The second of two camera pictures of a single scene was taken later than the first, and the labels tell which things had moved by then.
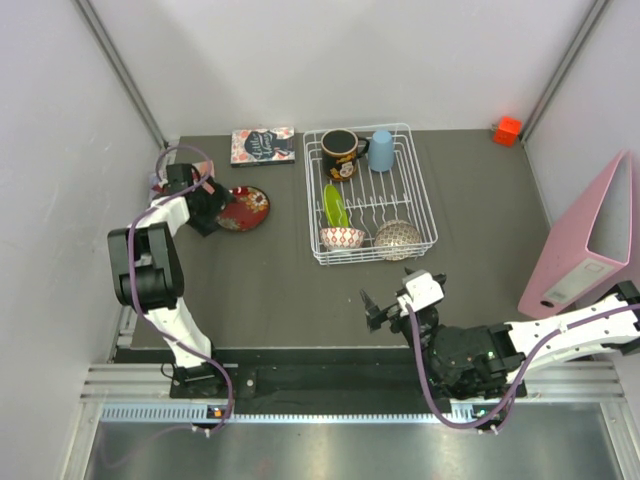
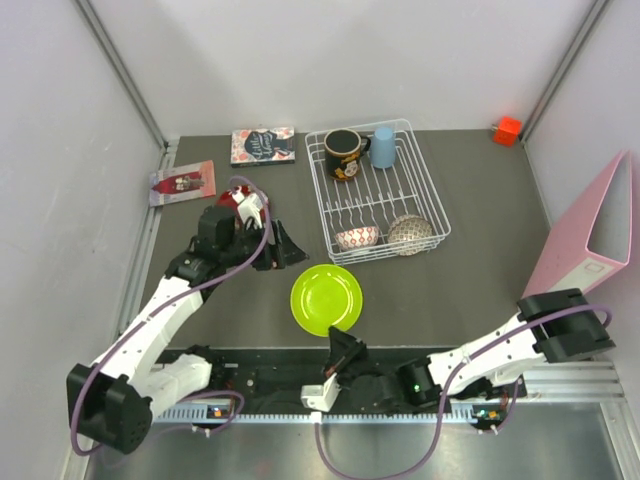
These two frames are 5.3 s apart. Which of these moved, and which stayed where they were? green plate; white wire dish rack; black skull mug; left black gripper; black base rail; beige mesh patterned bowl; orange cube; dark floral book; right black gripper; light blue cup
Moved: right black gripper; white wire dish rack; green plate; beige mesh patterned bowl; left black gripper
Stayed: light blue cup; dark floral book; orange cube; black skull mug; black base rail
